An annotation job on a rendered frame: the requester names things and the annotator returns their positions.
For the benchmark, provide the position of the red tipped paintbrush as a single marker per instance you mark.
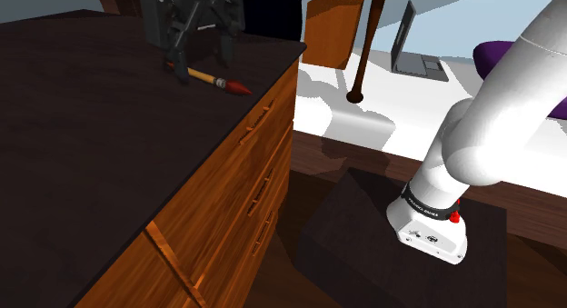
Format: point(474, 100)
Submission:
point(208, 79)

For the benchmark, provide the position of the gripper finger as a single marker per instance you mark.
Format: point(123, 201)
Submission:
point(178, 63)
point(226, 50)

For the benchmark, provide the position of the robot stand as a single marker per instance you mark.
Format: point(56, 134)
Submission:
point(354, 240)

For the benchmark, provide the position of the brown baseball bat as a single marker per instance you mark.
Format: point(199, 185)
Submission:
point(367, 41)

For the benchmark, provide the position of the purple pillow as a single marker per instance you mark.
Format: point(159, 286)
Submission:
point(491, 57)

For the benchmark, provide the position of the wooden chest of drawers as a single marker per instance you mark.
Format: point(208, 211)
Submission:
point(221, 174)

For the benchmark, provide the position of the orange wooden box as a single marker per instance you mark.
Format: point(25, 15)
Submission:
point(332, 30)

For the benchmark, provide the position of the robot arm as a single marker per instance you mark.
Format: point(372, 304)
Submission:
point(483, 121)

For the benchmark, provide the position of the white bed with wooden frame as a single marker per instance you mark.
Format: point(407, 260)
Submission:
point(398, 112)

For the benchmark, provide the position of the grey laptop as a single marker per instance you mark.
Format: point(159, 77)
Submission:
point(416, 61)

